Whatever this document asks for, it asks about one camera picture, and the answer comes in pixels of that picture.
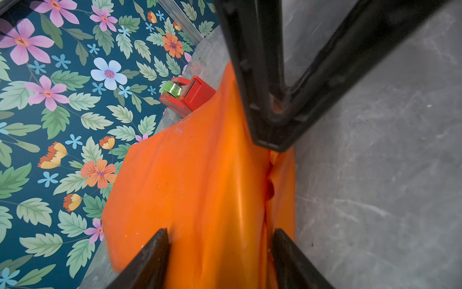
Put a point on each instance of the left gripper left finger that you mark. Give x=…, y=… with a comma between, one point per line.
x=148, y=269

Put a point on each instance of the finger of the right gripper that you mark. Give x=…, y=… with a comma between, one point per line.
x=294, y=60

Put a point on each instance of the green tape roll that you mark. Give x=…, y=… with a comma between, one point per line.
x=173, y=89

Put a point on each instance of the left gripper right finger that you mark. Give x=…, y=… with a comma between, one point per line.
x=293, y=269

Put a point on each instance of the red tape dispenser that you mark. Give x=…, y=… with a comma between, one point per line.
x=196, y=93

